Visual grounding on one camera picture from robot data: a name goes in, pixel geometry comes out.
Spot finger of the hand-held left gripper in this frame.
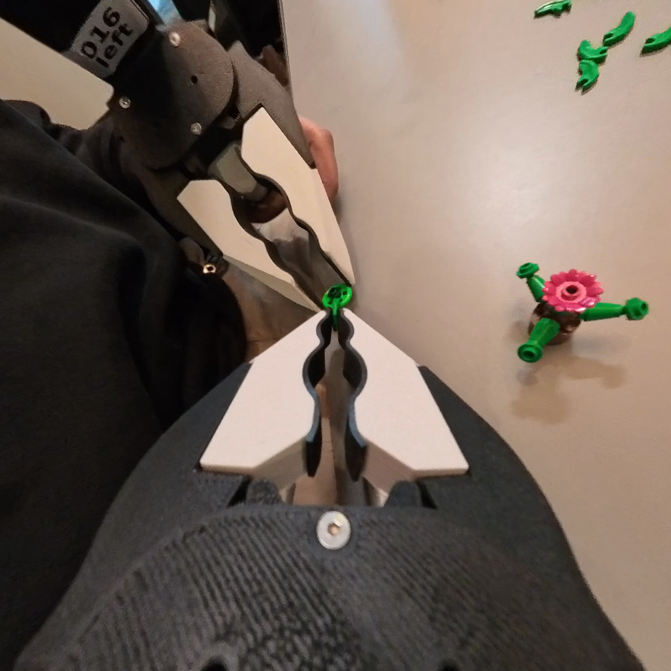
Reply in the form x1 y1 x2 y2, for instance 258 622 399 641
238 104 356 287
177 180 317 313

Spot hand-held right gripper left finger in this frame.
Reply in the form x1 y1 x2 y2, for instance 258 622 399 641
198 311 330 493

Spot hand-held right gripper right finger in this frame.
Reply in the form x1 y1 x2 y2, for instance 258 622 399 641
337 308 471 507

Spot brown pot flower assembly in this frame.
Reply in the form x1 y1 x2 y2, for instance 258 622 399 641
516 262 651 363

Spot person's left hand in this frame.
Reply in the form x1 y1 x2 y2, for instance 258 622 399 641
300 118 340 201

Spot person's black jacket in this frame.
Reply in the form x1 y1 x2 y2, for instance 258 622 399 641
0 100 248 664

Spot scattered green leaf pieces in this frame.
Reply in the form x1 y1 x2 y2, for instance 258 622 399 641
534 0 671 95

